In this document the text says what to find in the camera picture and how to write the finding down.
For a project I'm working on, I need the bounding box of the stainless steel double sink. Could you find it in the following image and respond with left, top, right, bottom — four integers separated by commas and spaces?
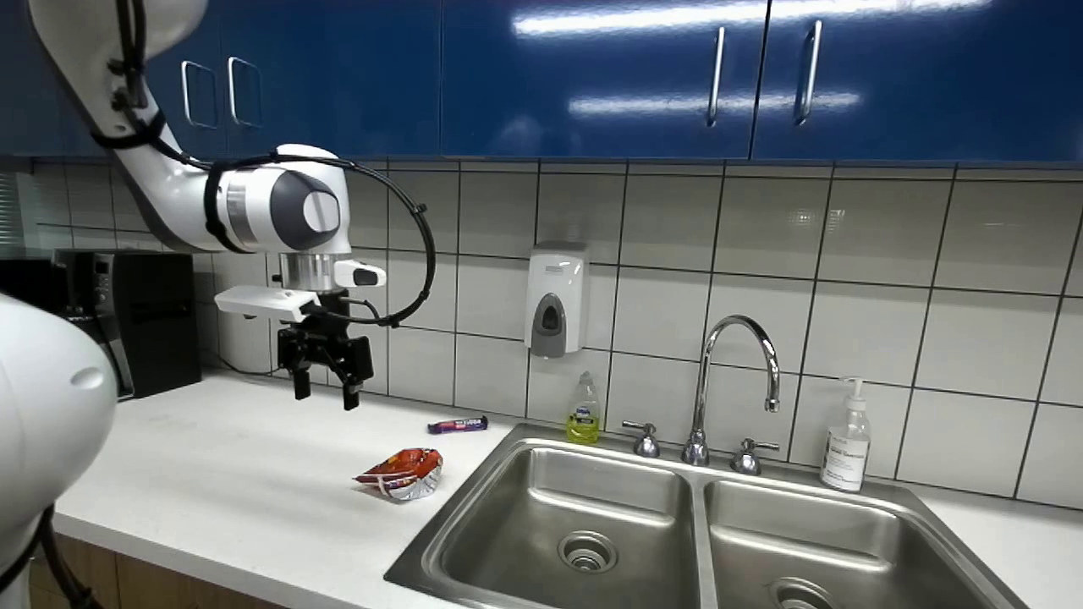
381, 424, 1028, 609

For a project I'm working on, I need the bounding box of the chrome gooseneck faucet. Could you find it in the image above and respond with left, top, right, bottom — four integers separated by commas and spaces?
678, 310, 785, 467

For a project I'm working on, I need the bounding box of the red chip packet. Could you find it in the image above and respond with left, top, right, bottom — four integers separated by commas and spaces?
351, 442, 447, 507

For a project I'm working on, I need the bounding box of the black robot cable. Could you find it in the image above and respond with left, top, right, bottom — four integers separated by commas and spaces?
89, 0, 440, 330

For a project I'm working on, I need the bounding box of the small purple candy bar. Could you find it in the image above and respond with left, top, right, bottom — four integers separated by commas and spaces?
423, 413, 491, 437

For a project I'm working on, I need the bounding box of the silver cabinet handle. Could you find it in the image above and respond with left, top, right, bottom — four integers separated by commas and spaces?
792, 16, 826, 128
704, 23, 731, 128
224, 54, 264, 128
176, 56, 217, 128

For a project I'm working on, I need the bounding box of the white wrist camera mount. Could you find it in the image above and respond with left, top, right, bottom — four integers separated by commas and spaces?
212, 257, 388, 328

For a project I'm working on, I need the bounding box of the black countertop appliance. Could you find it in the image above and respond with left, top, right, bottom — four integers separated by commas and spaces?
56, 248, 205, 399

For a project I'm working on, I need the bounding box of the white wall soap dispenser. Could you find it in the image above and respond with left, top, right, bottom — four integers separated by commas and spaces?
521, 248, 588, 361

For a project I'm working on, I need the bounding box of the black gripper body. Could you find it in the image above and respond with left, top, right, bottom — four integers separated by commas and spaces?
277, 288, 370, 365

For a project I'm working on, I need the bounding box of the chrome faucet handle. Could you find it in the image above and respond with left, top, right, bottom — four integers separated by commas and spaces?
618, 418, 667, 460
724, 437, 782, 477

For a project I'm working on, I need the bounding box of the clear hand soap pump bottle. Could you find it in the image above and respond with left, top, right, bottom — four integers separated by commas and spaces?
819, 376, 874, 494

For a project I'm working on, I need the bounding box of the yellow-green dish soap bottle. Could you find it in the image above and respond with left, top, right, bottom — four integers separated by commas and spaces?
563, 369, 606, 447

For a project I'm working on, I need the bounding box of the wooden base cabinet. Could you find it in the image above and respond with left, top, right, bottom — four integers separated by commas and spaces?
27, 531, 266, 609

